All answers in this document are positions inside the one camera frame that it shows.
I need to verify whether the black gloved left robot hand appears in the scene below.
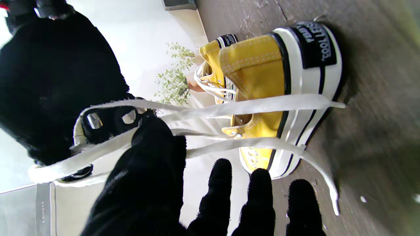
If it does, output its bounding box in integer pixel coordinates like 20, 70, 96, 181
80, 115, 327, 236

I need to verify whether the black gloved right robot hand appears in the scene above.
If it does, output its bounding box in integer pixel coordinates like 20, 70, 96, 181
0, 10, 155, 182

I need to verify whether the yellow canvas sneaker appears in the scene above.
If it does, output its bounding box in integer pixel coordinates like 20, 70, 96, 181
194, 33, 239, 105
219, 21, 343, 180

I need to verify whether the green plant in terracotta pot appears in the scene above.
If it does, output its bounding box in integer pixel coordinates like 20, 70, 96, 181
154, 42, 205, 106

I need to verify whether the orange sneaker with laces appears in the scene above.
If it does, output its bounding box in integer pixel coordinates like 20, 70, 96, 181
28, 93, 346, 216

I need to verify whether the dark grey box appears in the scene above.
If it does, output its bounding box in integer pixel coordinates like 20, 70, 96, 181
161, 0, 197, 11

